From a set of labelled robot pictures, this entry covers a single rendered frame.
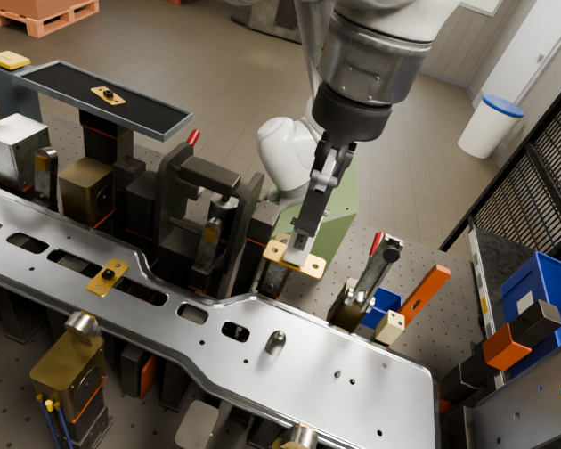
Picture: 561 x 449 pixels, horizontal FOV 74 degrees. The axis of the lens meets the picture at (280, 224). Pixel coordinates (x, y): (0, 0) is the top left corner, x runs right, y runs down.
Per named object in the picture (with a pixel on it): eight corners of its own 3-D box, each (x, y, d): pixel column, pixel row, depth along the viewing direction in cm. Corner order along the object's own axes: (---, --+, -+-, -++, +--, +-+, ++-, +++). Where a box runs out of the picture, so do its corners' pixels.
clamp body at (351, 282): (291, 379, 98) (341, 299, 75) (300, 347, 106) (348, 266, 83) (314, 389, 98) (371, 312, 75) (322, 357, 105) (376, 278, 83)
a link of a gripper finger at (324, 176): (354, 133, 38) (348, 151, 33) (337, 176, 41) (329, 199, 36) (332, 124, 38) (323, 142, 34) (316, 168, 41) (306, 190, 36)
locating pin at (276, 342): (261, 355, 69) (269, 337, 65) (266, 341, 72) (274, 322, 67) (277, 363, 69) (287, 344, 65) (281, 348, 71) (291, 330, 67)
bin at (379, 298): (355, 322, 117) (367, 306, 111) (359, 298, 125) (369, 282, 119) (388, 336, 117) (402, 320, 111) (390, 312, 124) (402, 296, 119)
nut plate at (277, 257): (261, 257, 50) (263, 250, 50) (270, 240, 53) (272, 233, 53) (320, 280, 50) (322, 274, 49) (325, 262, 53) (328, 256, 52)
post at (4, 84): (18, 206, 115) (-18, 64, 87) (36, 193, 121) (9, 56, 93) (40, 215, 115) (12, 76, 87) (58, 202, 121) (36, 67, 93)
